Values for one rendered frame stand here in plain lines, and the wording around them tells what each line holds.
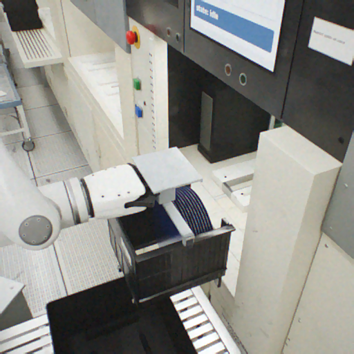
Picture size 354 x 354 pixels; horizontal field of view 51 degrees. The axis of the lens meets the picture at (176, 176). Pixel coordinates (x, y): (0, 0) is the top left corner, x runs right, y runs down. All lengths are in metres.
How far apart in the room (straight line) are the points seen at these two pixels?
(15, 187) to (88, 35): 2.13
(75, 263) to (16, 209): 1.71
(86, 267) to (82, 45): 1.43
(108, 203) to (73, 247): 1.71
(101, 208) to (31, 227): 0.14
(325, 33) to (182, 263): 0.47
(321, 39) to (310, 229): 0.27
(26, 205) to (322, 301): 0.50
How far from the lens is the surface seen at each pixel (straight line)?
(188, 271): 0.77
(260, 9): 0.63
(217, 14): 0.74
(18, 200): 0.57
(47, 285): 2.21
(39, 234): 0.58
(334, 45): 0.52
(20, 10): 3.49
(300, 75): 0.57
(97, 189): 0.67
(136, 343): 1.05
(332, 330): 0.71
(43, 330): 1.13
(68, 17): 2.59
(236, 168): 1.36
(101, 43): 2.67
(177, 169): 0.71
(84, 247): 2.34
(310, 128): 0.57
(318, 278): 0.67
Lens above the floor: 1.69
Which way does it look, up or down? 37 degrees down
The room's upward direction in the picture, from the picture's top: straight up
